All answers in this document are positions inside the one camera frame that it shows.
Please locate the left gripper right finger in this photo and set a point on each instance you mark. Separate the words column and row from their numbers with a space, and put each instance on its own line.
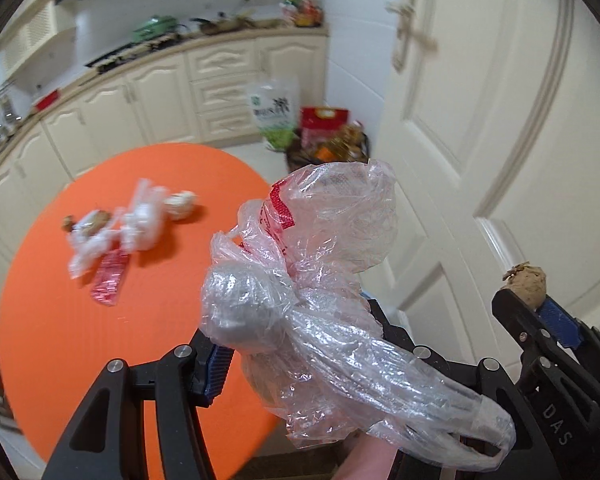
column 530, row 457

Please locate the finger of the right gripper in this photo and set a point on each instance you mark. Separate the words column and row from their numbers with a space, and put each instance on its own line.
column 559, row 323
column 580, row 366

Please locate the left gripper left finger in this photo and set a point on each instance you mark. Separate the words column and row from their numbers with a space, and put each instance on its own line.
column 105, row 438

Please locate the red snack wrapper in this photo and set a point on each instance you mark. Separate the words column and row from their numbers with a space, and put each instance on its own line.
column 109, row 277

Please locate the clear bag with bread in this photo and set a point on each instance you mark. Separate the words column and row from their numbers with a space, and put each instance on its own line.
column 283, row 291

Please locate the lower kitchen cabinets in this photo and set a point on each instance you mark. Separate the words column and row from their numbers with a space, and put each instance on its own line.
column 193, row 93

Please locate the kitchen cabinets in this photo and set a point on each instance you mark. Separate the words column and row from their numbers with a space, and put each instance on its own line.
column 32, row 32
column 193, row 93

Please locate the upper kitchen cabinets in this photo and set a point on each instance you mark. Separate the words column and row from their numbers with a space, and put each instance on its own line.
column 32, row 32

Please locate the pink trouser leg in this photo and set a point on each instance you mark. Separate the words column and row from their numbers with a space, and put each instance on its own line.
column 370, row 459

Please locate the orange round table mat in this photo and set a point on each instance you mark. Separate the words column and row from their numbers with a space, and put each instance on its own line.
column 55, row 338

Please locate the clear twisted plastic wrapper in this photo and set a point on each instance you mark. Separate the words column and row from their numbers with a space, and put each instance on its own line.
column 88, row 249

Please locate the white rolled plastic bag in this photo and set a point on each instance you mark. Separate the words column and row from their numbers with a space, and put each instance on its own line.
column 142, row 224

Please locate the medium ginger piece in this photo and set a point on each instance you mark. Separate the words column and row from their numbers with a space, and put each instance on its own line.
column 95, row 221

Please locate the white door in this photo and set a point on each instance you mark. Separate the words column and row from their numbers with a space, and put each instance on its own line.
column 495, row 141

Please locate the crumpled paper ball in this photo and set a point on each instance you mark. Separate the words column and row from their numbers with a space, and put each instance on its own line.
column 179, row 206

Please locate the brown cardboard box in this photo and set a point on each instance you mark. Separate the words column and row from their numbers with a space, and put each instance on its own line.
column 298, row 157

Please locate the red gift bag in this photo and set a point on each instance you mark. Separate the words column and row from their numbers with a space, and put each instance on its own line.
column 320, row 123

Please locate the red basin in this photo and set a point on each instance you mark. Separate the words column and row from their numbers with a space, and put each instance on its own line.
column 46, row 101

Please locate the white rice bag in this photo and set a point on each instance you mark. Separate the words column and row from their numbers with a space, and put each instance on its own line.
column 275, row 110

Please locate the hanging utensil rack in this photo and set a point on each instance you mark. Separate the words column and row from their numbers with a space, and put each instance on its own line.
column 10, row 119

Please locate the gas stove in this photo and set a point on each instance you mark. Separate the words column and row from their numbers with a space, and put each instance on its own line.
column 131, row 52

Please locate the condiment bottles group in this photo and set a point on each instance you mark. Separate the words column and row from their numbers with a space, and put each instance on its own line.
column 302, row 13

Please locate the green electric pot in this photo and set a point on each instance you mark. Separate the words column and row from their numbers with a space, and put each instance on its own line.
column 156, row 26

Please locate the steel wok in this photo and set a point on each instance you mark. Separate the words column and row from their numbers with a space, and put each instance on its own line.
column 225, row 23

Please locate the door handle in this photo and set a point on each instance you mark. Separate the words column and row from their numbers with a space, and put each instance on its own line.
column 405, row 10

